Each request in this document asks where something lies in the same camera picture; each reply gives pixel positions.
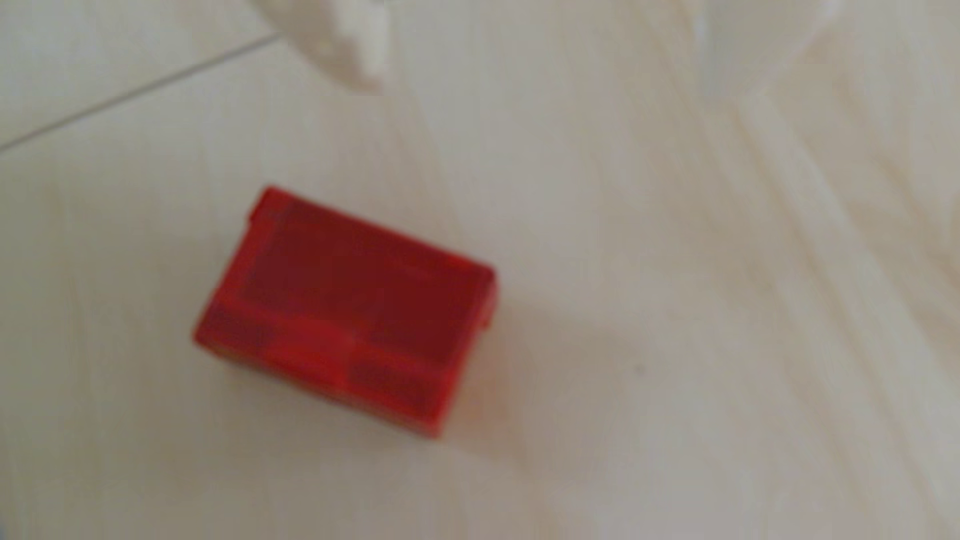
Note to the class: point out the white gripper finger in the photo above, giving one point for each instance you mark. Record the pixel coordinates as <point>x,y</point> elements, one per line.
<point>750,37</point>
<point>337,41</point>

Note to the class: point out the red block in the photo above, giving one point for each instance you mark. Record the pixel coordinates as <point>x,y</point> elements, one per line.
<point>352,307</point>

